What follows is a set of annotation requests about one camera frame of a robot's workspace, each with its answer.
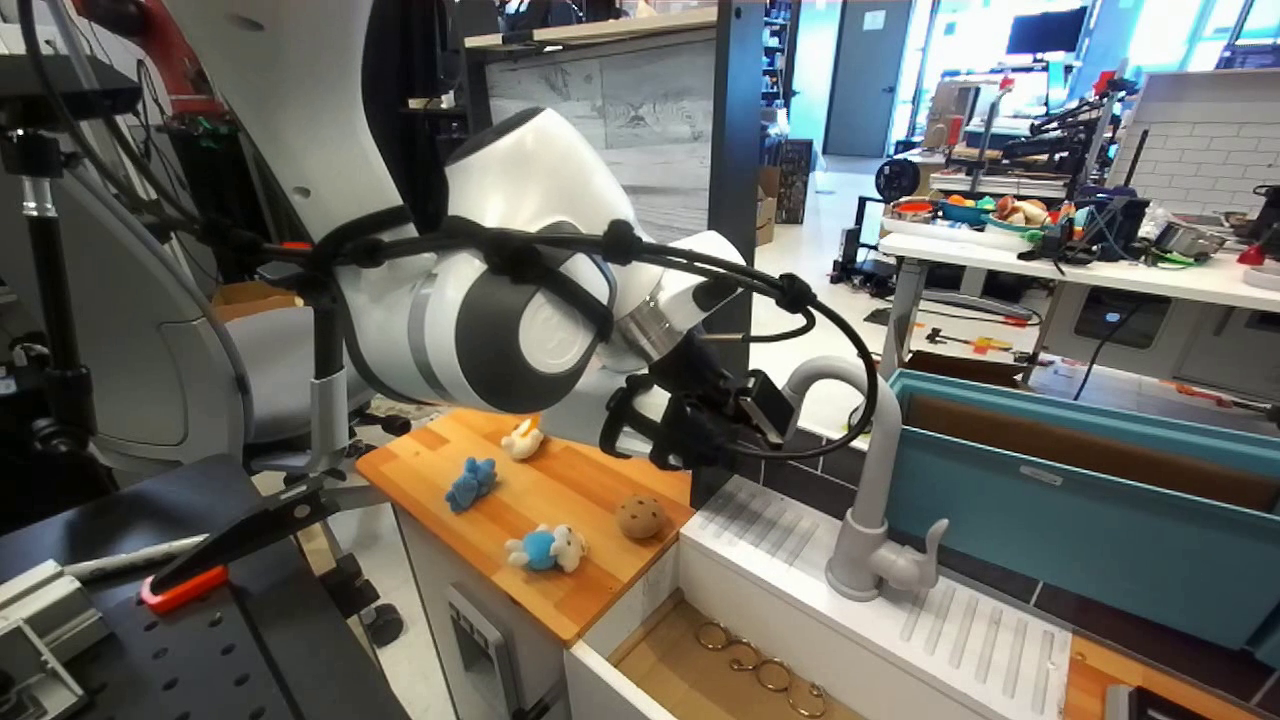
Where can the wooden toy kitchen counter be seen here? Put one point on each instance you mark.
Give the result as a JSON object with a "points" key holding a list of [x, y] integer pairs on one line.
{"points": [[500, 630]]}

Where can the teal storage bin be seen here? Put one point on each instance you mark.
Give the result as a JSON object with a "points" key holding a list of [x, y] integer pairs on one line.
{"points": [[1156, 516]]}

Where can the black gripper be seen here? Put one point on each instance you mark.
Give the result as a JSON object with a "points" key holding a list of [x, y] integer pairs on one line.
{"points": [[684, 412]]}

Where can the grey office chair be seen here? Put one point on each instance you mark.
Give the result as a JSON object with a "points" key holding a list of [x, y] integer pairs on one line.
{"points": [[182, 372]]}

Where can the whitewashed wood back panel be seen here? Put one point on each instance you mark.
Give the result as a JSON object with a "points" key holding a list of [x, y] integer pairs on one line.
{"points": [[664, 97]]}

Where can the white toy sink basin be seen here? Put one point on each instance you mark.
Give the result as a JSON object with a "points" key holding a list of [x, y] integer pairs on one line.
{"points": [[736, 623]]}

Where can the black camera stand pole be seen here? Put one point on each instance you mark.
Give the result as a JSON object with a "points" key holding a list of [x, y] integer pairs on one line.
{"points": [[39, 94]]}

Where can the brown toy cookie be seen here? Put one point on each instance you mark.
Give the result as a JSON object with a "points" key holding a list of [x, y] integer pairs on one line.
{"points": [[640, 520]]}

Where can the black clamp with orange tip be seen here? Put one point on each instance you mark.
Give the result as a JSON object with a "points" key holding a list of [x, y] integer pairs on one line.
{"points": [[204, 570]]}

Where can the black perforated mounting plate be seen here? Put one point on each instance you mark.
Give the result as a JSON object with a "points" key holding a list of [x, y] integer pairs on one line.
{"points": [[264, 647]]}

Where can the silver aluminium bracket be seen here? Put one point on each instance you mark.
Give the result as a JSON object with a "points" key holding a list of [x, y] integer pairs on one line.
{"points": [[45, 623]]}

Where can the grey sink faucet spout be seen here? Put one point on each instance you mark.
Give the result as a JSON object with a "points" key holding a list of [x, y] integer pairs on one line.
{"points": [[867, 556]]}

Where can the blue and white plush toy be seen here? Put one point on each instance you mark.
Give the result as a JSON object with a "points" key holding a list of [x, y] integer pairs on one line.
{"points": [[544, 549]]}

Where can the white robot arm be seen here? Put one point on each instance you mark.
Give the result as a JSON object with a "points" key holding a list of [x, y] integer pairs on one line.
{"points": [[496, 275]]}

